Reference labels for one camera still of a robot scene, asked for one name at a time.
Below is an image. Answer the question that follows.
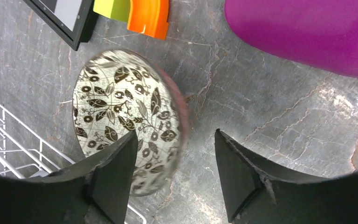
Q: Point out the orange toy block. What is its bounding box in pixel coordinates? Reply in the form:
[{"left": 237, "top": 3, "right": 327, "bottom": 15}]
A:
[{"left": 127, "top": 0, "right": 169, "bottom": 40}]

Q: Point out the white wire dish rack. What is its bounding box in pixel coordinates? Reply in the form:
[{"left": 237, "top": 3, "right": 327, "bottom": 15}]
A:
[{"left": 0, "top": 104, "right": 147, "bottom": 224}]

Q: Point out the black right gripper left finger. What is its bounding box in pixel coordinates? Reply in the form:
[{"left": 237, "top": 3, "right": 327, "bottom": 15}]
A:
[{"left": 0, "top": 131, "right": 138, "bottom": 224}]

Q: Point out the black white chessboard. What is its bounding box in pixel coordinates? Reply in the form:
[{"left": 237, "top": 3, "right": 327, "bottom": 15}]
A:
[{"left": 24, "top": 0, "right": 98, "bottom": 51}]

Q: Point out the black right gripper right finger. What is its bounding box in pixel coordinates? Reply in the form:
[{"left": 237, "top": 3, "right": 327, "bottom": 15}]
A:
[{"left": 214, "top": 129, "right": 358, "bottom": 224}]

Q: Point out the brown floral bowl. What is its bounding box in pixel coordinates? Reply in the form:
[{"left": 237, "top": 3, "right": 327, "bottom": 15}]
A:
[{"left": 72, "top": 49, "right": 190, "bottom": 196}]

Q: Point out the magenta plastic object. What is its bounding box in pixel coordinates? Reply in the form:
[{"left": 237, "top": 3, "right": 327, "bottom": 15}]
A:
[{"left": 224, "top": 0, "right": 358, "bottom": 78}]

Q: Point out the green toy block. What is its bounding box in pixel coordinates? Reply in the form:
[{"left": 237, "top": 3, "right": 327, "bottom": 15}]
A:
[{"left": 93, "top": 0, "right": 131, "bottom": 22}]

